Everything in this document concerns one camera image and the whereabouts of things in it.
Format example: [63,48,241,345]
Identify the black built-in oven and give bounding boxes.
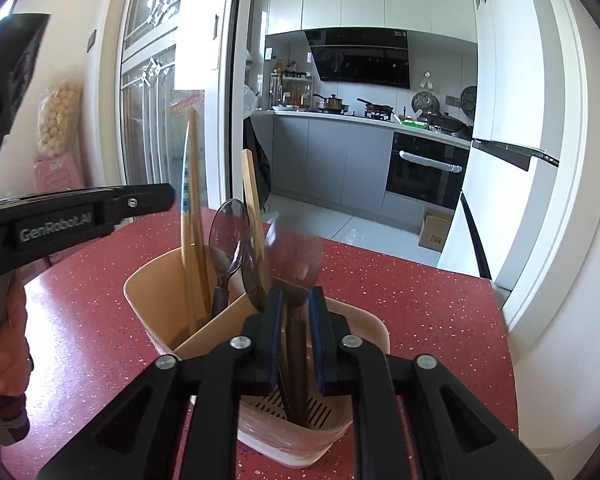
[385,132,471,211]

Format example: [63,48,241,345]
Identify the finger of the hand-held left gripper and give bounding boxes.
[97,182,176,226]

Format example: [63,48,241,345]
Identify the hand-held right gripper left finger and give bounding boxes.
[37,287,286,480]

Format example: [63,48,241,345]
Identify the person's left hand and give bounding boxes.
[0,267,35,401]

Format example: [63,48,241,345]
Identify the white upper kitchen cabinets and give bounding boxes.
[266,0,478,38]

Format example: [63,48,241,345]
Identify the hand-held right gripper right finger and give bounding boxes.
[307,287,556,480]

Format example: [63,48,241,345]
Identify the grey lower kitchen cabinets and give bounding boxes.
[271,112,396,211]

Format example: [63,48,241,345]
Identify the black wok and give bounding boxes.
[425,112,468,136]

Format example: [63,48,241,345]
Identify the dark translucent plastic spoon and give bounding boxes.
[267,230,324,423]
[209,199,251,318]
[241,220,281,313]

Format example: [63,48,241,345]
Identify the white spice rack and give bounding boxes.
[269,67,315,110]

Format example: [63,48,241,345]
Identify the plain bamboo chopstick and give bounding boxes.
[240,149,271,291]
[187,109,213,321]

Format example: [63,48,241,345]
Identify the beige plastic utensil holder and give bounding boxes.
[123,245,392,468]

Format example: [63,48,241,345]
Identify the black frying pan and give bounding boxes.
[356,98,396,116]

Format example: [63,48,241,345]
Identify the steel cooking pot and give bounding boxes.
[316,94,351,113]

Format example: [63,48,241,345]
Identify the cardboard box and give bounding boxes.
[418,208,455,253]

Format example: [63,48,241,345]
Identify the black range hood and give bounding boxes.
[304,29,412,90]

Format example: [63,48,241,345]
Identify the white refrigerator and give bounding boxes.
[437,0,581,291]

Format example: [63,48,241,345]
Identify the sliding glass door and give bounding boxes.
[97,0,246,206]

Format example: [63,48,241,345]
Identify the bag of pale balls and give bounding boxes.
[37,77,83,158]

